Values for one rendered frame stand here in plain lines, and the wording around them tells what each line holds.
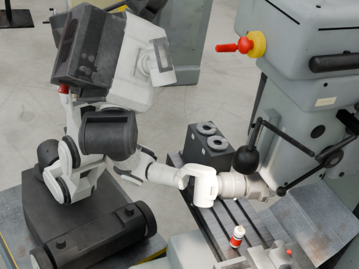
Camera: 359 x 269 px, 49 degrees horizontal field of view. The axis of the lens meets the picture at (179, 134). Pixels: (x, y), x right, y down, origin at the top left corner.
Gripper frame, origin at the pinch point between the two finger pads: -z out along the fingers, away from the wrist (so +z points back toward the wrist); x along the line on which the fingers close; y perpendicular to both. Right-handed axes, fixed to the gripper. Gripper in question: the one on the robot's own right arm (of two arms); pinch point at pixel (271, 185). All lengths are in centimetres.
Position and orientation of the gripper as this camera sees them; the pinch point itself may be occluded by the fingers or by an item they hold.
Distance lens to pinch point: 135.1
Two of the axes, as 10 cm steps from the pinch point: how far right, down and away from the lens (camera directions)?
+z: -9.8, -0.2, -2.1
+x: -1.5, -6.4, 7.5
